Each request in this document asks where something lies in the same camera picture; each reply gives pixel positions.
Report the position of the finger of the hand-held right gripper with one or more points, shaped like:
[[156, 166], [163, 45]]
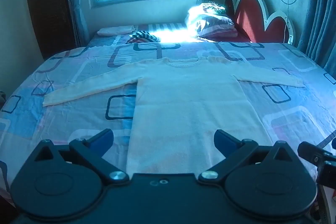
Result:
[[334, 142], [312, 151]]

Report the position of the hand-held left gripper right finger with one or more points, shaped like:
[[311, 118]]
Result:
[[223, 140]]

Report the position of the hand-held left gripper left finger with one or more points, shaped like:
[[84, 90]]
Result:
[[103, 138]]

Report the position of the white knit sweater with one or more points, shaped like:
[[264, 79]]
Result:
[[183, 108]]

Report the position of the patterned bed sheet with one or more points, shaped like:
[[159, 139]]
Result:
[[78, 113]]

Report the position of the folded white cloth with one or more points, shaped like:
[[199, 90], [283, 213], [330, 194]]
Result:
[[115, 30]]

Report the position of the striped garment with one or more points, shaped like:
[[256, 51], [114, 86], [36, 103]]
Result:
[[143, 37]]

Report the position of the purple striped pillow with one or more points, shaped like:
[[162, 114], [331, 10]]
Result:
[[218, 27]]

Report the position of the red heart-shaped headboard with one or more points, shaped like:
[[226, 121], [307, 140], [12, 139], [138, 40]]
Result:
[[252, 19]]

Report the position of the striped bed sheet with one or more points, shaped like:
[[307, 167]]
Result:
[[168, 27]]

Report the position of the white quilt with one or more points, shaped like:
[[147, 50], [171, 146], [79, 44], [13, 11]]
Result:
[[193, 18]]

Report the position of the green patterned cloth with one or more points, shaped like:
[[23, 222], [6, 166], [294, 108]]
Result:
[[215, 8]]

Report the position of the dark wooden wardrobe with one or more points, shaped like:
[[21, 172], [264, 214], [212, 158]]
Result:
[[50, 3]]

